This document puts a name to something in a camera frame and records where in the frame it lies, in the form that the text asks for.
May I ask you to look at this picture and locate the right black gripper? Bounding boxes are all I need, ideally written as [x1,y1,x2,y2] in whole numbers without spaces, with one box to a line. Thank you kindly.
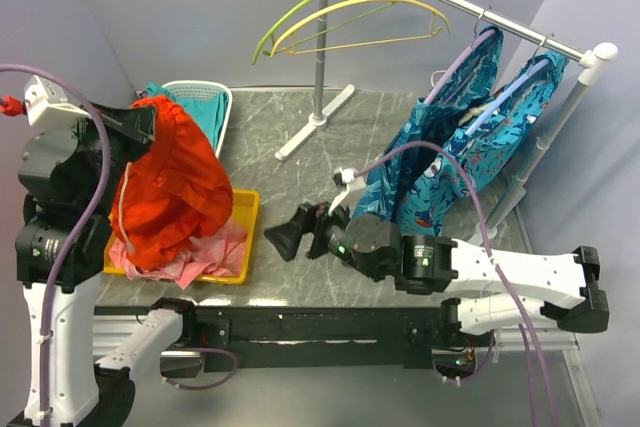
[263,191,385,281]

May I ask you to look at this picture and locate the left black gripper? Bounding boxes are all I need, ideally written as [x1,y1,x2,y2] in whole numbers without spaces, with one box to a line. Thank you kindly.
[67,96,157,214]

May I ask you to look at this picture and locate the orange shorts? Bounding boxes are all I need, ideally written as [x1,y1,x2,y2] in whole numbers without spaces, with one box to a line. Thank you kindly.
[110,95,233,271]

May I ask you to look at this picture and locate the yellow hanger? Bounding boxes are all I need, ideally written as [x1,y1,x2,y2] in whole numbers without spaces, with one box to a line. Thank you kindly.
[268,0,452,58]

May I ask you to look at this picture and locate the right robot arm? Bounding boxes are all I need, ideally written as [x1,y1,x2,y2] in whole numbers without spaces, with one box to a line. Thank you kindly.
[264,203,610,346]

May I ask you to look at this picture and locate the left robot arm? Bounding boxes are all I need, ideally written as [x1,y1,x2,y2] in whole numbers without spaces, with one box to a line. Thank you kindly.
[14,106,199,426]

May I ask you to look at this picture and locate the pink patterned shorts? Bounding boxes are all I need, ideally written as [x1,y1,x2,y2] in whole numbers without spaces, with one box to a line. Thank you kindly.
[104,221,250,290]

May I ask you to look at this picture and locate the teal folded shorts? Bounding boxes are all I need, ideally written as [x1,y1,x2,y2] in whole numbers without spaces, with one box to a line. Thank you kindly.
[144,81,227,148]

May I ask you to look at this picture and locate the green hanger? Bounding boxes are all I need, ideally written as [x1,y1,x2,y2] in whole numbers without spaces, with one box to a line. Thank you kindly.
[252,0,416,66]

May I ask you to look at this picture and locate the turquoise shark shorts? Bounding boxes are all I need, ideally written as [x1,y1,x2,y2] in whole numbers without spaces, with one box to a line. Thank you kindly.
[395,51,569,235]

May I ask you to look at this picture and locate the dark blue shark shorts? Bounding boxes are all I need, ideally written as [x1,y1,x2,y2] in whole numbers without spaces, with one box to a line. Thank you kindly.
[352,25,505,228]

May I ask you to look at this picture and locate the light blue hanger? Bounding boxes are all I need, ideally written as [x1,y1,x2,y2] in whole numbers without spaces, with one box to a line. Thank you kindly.
[465,56,549,136]

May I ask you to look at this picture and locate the purple hanger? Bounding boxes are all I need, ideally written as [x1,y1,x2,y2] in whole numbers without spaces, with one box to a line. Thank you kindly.
[422,7,496,105]

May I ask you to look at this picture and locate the yellow plastic tray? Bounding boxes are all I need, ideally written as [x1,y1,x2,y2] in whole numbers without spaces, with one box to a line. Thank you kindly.
[104,189,260,289]

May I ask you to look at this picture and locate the white perforated basket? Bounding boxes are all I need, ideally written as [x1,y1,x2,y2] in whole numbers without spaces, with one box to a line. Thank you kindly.
[144,79,234,158]

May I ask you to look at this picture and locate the silver clothes rack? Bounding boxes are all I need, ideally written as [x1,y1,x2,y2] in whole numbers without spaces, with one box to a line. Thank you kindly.
[274,0,620,241]

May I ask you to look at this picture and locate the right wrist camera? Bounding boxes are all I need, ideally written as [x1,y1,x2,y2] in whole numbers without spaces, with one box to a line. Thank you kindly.
[329,167,366,214]

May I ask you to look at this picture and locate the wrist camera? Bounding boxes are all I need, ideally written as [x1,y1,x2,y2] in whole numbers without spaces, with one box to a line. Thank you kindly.
[329,167,366,214]
[24,75,82,131]

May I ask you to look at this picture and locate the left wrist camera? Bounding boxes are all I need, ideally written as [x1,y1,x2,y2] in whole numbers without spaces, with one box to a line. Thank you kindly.
[24,75,82,131]

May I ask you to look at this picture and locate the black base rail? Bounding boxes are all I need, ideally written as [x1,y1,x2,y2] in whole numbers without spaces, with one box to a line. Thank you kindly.
[94,304,496,381]

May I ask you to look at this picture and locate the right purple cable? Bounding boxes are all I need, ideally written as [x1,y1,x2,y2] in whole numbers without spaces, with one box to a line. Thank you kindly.
[357,140,556,427]

